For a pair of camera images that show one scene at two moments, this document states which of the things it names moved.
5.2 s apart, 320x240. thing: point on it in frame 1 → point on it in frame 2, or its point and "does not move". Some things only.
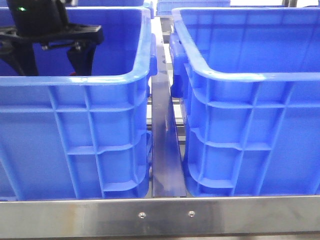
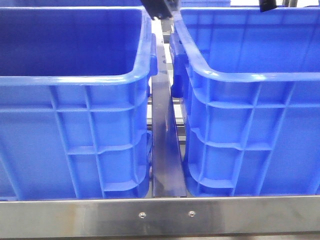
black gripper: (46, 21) → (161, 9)
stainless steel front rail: (173, 217) does not move
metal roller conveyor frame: (167, 24) does not move
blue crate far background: (165, 7) does not move
